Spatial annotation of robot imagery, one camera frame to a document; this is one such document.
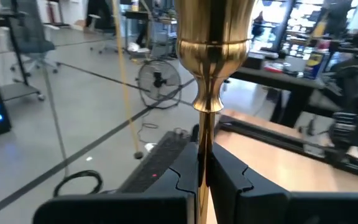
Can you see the white power adapter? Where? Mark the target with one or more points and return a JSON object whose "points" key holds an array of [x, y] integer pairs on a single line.
{"points": [[150, 147]]}

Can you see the black power strip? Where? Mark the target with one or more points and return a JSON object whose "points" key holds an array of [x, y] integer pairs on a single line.
{"points": [[157, 161]]}

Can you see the grey office chair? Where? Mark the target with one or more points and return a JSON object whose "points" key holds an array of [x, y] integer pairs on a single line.
{"points": [[33, 40]]}

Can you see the black floor fan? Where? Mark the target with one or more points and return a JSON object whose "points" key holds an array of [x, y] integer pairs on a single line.
{"points": [[158, 79]]}

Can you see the person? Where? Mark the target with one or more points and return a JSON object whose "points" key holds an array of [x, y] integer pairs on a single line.
{"points": [[141, 31]]}

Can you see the black desk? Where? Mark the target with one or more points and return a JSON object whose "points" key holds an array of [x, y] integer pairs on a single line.
{"points": [[278, 79]]}

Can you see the yellow and blue box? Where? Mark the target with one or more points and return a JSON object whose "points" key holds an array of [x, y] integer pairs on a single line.
{"points": [[315, 63]]}

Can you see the black table edge rail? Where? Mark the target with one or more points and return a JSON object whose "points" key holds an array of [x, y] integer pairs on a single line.
{"points": [[259, 132]]}

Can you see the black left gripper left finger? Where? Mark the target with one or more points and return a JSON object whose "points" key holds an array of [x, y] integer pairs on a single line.
{"points": [[135, 208]]}

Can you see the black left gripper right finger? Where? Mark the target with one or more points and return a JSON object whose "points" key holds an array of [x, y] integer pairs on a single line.
{"points": [[259, 205]]}

